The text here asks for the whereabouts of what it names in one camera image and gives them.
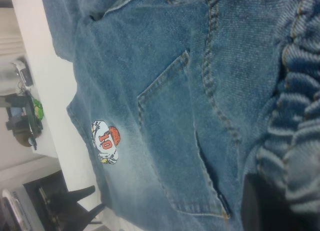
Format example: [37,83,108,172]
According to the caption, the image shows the silver metal equipment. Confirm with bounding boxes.
[0,187,30,231]

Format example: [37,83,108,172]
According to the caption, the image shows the white and black device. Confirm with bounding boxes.
[10,57,33,88]

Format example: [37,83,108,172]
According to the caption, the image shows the blue denim jeans with print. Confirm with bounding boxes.
[39,0,320,231]

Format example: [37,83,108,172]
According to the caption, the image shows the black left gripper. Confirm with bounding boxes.
[47,184,105,230]

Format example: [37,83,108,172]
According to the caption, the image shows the black equipment stand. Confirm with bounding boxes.
[4,89,45,151]

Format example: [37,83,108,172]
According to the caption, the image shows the green round object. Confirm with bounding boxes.
[30,96,46,120]

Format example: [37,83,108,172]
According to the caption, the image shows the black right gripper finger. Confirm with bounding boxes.
[241,175,308,231]

